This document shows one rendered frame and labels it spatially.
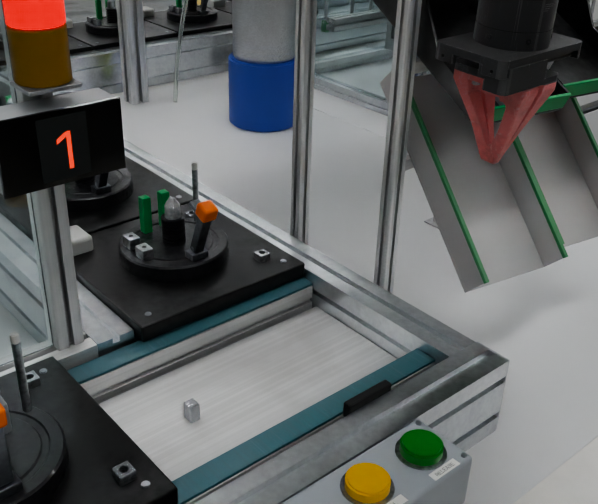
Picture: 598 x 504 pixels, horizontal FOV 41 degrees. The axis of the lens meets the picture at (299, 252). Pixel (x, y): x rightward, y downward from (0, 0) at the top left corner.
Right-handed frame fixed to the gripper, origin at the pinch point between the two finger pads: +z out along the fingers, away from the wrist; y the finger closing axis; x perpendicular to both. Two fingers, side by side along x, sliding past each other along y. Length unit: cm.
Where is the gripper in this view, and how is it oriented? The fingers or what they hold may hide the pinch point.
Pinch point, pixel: (490, 151)
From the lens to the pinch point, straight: 67.2
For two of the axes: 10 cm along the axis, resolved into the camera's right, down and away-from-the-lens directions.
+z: -0.4, 8.6, 5.1
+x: 6.5, 4.1, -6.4
